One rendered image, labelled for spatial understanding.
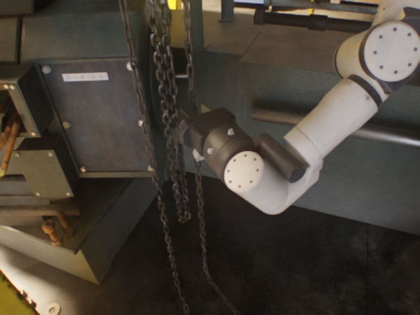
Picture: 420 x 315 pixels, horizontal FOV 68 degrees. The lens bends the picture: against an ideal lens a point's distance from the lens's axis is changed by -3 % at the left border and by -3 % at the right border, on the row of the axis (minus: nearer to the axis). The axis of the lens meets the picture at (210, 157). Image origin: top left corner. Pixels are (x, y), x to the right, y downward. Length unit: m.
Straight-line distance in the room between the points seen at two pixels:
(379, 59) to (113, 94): 0.50
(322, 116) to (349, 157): 0.70
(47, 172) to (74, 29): 0.33
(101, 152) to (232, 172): 0.43
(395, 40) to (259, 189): 0.27
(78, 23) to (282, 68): 0.59
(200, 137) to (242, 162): 0.13
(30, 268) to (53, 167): 0.62
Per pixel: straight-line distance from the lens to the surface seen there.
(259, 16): 0.99
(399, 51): 0.49
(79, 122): 0.79
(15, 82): 0.69
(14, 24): 0.81
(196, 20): 1.12
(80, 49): 0.71
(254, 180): 0.45
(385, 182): 1.26
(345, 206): 1.35
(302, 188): 0.53
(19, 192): 1.02
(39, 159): 0.82
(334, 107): 0.50
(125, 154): 0.81
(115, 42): 0.69
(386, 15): 0.54
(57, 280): 1.29
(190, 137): 0.61
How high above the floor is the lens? 1.02
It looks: 40 degrees down
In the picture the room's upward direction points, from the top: 2 degrees counter-clockwise
